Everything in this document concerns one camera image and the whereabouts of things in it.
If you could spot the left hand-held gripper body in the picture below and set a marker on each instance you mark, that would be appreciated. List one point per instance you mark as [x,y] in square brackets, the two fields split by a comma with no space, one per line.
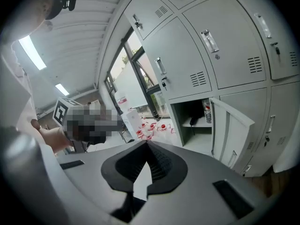
[63,111]

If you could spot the person's left forearm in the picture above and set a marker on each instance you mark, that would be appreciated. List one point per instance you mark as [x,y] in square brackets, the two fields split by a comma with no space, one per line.
[54,137]

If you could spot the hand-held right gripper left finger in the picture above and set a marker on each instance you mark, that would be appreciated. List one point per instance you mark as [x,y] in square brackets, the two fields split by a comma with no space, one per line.
[89,172]

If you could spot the black-framed window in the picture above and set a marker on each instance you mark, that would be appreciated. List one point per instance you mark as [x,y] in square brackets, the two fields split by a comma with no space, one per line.
[136,78]

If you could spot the person's head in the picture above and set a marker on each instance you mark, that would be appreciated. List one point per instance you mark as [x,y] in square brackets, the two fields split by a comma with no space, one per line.
[28,8]

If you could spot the clear jug with red label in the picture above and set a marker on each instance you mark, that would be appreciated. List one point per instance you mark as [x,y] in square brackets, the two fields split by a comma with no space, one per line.
[121,103]

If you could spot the ceiling light panel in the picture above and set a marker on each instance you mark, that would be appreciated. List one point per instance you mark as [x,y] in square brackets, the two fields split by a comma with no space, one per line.
[62,89]
[32,53]

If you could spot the person's white shirt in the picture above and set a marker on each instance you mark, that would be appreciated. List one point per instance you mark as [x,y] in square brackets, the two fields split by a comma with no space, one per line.
[14,90]

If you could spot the clear plastic water bottle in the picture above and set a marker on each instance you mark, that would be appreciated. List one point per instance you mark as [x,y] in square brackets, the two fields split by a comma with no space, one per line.
[207,111]

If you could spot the black flask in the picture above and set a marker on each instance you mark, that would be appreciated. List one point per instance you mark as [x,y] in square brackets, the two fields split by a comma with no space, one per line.
[155,114]

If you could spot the group of red-capped water jugs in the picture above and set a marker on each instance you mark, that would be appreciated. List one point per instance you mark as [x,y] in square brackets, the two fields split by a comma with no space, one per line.
[152,130]

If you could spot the white cabinet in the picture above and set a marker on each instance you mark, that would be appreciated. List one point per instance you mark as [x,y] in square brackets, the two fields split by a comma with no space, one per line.
[287,149]

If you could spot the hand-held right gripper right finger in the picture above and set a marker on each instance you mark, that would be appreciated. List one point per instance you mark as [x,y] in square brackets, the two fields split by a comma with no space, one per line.
[199,172]

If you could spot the white cardboard box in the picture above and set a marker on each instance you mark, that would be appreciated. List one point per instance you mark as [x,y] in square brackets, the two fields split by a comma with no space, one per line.
[131,119]

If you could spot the grey metal locker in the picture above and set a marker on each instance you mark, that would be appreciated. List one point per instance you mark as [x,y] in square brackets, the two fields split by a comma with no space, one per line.
[211,55]

